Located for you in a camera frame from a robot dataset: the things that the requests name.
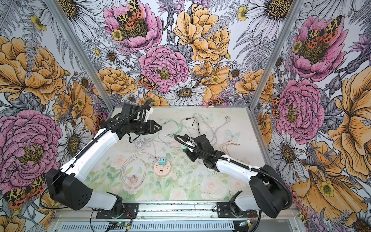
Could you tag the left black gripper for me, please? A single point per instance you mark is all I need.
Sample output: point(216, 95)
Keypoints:
point(151, 128)

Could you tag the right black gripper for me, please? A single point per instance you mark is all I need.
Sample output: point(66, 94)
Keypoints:
point(189, 154)

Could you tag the round pink power socket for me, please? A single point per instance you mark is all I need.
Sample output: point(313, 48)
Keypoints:
point(162, 171)

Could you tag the teal charger plug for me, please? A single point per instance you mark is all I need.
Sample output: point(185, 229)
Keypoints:
point(162, 161)

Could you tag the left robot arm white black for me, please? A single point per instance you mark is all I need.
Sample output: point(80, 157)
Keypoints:
point(66, 184)

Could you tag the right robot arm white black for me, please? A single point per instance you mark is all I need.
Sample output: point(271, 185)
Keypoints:
point(269, 194)

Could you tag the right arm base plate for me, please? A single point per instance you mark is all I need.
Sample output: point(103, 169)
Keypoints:
point(225, 210)

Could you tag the aluminium front rail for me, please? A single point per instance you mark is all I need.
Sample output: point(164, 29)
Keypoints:
point(181, 216)

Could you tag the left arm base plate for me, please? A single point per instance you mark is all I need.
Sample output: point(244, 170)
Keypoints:
point(126, 211)

